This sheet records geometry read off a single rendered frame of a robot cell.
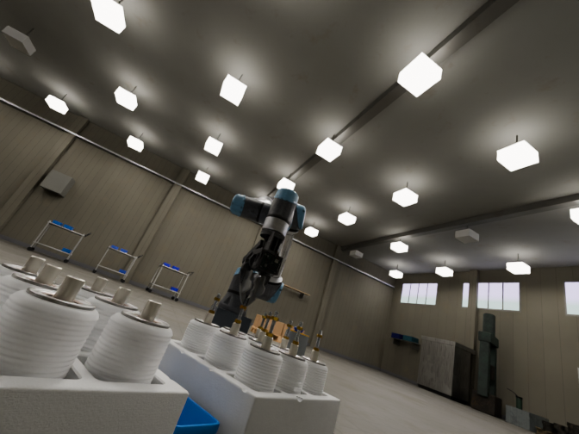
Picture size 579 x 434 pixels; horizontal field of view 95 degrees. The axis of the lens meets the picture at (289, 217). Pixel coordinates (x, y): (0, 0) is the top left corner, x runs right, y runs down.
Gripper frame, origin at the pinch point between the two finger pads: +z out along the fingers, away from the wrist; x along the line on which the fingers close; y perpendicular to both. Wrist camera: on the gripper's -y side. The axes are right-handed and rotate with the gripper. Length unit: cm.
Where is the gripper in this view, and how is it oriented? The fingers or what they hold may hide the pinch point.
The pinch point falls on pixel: (245, 300)
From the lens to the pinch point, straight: 78.9
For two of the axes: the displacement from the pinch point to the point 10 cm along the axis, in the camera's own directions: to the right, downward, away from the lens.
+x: 8.1, 4.5, 3.8
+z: -3.1, 8.7, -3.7
